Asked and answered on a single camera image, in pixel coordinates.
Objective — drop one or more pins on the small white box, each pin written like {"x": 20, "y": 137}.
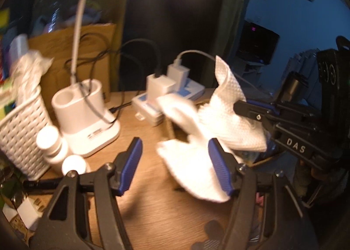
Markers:
{"x": 30, "y": 211}

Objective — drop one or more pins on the white tissue in basket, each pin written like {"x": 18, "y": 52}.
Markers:
{"x": 30, "y": 64}

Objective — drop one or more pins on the black computer monitor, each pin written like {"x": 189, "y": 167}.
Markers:
{"x": 258, "y": 43}

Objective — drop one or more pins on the small white bottle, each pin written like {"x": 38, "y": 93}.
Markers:
{"x": 73, "y": 164}
{"x": 53, "y": 143}

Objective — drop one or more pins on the brown paper bag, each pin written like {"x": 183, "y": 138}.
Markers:
{"x": 93, "y": 47}

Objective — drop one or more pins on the yellow curtain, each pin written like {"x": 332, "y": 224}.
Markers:
{"x": 231, "y": 6}

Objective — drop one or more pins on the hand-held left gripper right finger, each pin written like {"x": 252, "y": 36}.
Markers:
{"x": 220, "y": 168}

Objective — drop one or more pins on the white embossed paper towel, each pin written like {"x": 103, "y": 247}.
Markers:
{"x": 227, "y": 129}

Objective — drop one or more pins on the white desk lamp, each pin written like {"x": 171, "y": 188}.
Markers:
{"x": 82, "y": 118}

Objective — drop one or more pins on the steel tumbler with black lid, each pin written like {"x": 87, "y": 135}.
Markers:
{"x": 292, "y": 87}

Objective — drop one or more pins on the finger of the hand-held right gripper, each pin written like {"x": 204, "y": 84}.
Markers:
{"x": 266, "y": 104}
{"x": 246, "y": 110}

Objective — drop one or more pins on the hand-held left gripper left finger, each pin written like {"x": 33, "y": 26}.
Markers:
{"x": 131, "y": 165}

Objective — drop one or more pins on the white power strip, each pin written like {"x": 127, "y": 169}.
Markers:
{"x": 147, "y": 107}

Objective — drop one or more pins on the white woven basket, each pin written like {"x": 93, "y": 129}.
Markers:
{"x": 19, "y": 135}

